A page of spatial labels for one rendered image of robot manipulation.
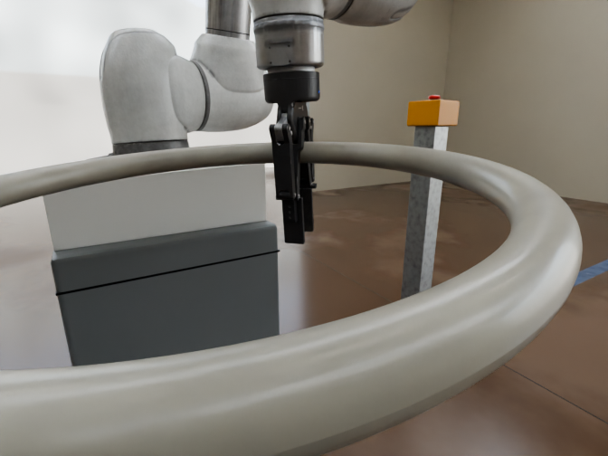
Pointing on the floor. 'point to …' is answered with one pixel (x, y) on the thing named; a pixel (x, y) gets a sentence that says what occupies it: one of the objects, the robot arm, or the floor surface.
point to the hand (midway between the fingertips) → (299, 216)
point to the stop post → (424, 193)
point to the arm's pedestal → (168, 293)
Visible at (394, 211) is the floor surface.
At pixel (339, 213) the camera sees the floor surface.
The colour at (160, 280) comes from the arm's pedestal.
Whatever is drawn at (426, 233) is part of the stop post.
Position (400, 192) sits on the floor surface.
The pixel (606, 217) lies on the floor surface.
